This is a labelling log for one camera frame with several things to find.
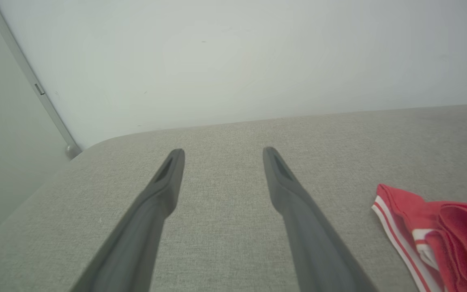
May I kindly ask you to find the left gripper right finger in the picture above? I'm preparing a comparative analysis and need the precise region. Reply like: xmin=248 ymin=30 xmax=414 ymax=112
xmin=262 ymin=146 xmax=380 ymax=292

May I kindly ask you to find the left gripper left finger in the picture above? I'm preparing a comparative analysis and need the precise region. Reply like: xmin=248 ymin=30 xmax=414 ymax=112
xmin=69 ymin=148 xmax=186 ymax=292

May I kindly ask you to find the red white basketball jersey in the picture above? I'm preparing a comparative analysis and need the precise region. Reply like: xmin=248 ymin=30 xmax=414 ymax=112
xmin=371 ymin=183 xmax=467 ymax=292

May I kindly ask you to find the grey metal wall rail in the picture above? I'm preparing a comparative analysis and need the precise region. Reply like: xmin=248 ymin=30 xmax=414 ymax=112
xmin=0 ymin=0 xmax=83 ymax=159

